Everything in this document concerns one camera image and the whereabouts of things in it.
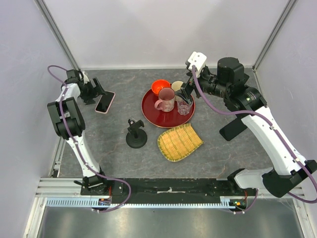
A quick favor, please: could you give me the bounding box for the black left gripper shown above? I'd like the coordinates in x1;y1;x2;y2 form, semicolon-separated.
80;78;107;106

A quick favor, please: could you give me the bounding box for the pink-cased smartphone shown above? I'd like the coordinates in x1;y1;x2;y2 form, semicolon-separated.
95;91;115;114

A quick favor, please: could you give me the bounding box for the black phone stand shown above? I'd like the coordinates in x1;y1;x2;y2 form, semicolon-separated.
126;119;148;149

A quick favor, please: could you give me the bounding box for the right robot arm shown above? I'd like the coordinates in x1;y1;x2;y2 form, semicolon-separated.
176;52;317;198

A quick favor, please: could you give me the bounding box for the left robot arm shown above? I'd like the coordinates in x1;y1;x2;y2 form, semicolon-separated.
47;69;111;195

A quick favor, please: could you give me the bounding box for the cream cup with dark rim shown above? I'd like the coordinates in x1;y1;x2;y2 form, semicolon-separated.
171;81;184;102

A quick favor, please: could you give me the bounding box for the clear glass tumbler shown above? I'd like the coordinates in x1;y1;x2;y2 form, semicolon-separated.
177;100;193;116

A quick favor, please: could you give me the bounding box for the pink floral mug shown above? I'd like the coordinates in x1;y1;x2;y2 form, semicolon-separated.
154;88;175;112

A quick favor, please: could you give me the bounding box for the round red tray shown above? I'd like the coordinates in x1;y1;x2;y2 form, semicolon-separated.
141;89;196;128

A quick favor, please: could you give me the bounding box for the orange bowl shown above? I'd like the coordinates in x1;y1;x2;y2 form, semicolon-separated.
151;79;171;96

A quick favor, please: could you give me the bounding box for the woven bamboo mat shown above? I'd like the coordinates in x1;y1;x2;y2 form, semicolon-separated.
157;123;203;162

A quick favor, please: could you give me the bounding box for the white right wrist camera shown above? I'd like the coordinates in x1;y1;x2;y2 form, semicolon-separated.
185;52;207;77

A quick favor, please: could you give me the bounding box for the aluminium frame rail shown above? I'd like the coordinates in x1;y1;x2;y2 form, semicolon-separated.
34;177;86;198

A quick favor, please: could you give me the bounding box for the grey slotted cable duct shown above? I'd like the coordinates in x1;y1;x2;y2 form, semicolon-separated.
46;197;247;209

